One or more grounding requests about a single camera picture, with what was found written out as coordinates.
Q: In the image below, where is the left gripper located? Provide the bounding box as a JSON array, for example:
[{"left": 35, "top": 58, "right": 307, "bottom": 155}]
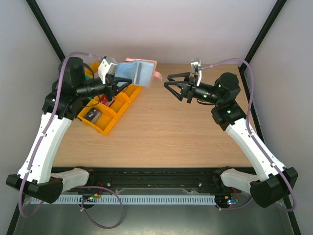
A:
[{"left": 76, "top": 73, "right": 132, "bottom": 102}]

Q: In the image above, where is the pink leather card holder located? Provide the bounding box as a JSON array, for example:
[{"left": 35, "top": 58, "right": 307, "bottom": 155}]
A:
[{"left": 114, "top": 58, "right": 162, "bottom": 87}]

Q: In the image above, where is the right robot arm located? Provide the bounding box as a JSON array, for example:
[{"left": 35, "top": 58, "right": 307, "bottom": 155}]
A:
[{"left": 164, "top": 72, "right": 298, "bottom": 208}]

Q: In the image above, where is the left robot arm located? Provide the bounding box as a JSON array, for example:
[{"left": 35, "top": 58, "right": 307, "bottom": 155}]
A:
[{"left": 6, "top": 53, "right": 133, "bottom": 203}]

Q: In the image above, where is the yellow bin with blue cards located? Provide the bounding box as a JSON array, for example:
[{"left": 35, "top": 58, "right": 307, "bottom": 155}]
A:
[{"left": 119, "top": 85, "right": 142, "bottom": 105}]

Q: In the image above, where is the yellow bin with red cards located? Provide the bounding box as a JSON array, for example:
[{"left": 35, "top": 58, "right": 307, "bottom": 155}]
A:
[{"left": 94, "top": 94, "right": 129, "bottom": 119}]

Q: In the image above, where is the red card stack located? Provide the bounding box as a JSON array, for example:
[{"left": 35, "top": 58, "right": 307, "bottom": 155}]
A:
[{"left": 99, "top": 95, "right": 114, "bottom": 107}]

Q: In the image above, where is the dark card stack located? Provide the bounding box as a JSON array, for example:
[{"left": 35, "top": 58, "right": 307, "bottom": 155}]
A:
[{"left": 84, "top": 108, "right": 102, "bottom": 123}]

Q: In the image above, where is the yellow bin far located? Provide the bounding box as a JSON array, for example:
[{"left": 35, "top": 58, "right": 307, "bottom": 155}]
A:
[{"left": 85, "top": 61, "right": 100, "bottom": 78}]

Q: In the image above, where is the yellow bin near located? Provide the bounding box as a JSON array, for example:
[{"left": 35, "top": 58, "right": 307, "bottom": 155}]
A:
[{"left": 77, "top": 99, "right": 118, "bottom": 135}]

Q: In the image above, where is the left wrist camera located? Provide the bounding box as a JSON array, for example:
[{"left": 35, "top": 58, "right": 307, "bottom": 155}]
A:
[{"left": 98, "top": 56, "right": 118, "bottom": 84}]

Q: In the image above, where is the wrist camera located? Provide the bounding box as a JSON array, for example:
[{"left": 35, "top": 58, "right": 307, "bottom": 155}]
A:
[
  {"left": 98, "top": 56, "right": 118, "bottom": 84},
  {"left": 190, "top": 58, "right": 202, "bottom": 87}
]

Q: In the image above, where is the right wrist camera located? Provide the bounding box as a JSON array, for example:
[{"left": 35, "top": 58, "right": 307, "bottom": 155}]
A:
[{"left": 190, "top": 58, "right": 202, "bottom": 87}]

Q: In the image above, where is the black aluminium frame rail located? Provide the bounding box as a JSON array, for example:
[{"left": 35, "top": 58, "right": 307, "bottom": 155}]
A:
[{"left": 51, "top": 167, "right": 286, "bottom": 188}]

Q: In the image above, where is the slotted cable duct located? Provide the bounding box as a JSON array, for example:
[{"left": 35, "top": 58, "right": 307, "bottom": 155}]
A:
[{"left": 31, "top": 193, "right": 217, "bottom": 205}]

